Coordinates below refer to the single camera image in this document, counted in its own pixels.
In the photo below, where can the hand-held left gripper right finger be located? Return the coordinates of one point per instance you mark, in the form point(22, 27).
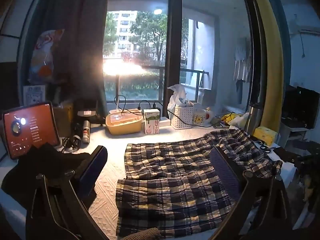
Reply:
point(225, 170)

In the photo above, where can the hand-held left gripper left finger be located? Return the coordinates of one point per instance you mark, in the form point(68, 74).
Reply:
point(92, 165)

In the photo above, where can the plaid pants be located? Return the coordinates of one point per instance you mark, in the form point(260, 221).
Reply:
point(175, 187)

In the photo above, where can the white spray can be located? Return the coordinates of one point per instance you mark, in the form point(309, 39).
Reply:
point(86, 132)

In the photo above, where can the black scissors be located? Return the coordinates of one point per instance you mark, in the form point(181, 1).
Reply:
point(266, 150)

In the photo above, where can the yellow lidded container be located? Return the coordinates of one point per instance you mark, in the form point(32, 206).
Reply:
point(122, 125)

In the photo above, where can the black cloth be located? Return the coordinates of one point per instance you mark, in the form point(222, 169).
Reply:
point(42, 160)

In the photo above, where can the black device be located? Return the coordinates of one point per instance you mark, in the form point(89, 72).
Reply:
point(86, 112)

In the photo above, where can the yellow bag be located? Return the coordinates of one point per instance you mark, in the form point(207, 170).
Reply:
point(231, 117)

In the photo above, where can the yellow box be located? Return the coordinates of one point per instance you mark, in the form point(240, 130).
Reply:
point(265, 135)

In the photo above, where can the brown cardboard box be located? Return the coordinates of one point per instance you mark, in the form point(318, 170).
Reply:
point(62, 120)

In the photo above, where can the steel thermos bottle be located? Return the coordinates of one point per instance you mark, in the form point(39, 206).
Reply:
point(251, 120)

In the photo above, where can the white bear mug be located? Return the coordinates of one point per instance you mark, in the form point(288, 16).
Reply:
point(199, 118)

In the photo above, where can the black box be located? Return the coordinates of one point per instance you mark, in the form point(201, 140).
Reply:
point(283, 155)

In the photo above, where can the white perforated basket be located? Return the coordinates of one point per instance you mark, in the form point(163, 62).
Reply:
point(183, 117)

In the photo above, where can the tablet with red screen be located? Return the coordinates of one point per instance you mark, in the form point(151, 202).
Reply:
point(32, 127)

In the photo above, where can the green and white milk carton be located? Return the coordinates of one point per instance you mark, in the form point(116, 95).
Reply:
point(151, 125)

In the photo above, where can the white stand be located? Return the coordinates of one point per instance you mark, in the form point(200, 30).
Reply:
point(292, 135)

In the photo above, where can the white power strip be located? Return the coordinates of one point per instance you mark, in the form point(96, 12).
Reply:
point(165, 123)

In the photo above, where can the dark equipment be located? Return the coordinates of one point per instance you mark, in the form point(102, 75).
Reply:
point(307, 165)

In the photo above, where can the black charger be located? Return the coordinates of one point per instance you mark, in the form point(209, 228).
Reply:
point(156, 105)

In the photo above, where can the white plastic bag in basket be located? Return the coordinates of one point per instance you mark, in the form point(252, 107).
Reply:
point(177, 92)

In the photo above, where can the white printed box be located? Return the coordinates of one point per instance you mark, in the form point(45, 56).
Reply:
point(33, 95)

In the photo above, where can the black monitor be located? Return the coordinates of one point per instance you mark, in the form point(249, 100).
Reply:
point(297, 107)

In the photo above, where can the white desk lamp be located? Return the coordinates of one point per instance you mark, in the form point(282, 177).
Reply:
point(122, 68)

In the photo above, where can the black balcony railing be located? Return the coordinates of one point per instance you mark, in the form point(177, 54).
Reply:
point(195, 70)

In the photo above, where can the hanging clothes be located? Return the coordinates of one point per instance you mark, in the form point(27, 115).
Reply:
point(241, 62)

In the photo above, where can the colourful snack bag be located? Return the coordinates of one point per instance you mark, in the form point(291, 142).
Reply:
point(45, 55)

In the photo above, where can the yellow padded pole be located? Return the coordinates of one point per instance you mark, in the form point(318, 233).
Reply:
point(270, 55)

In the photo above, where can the dark curtain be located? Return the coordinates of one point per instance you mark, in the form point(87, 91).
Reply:
point(82, 30)

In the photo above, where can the dark window frame post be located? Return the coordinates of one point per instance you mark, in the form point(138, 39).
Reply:
point(173, 42)

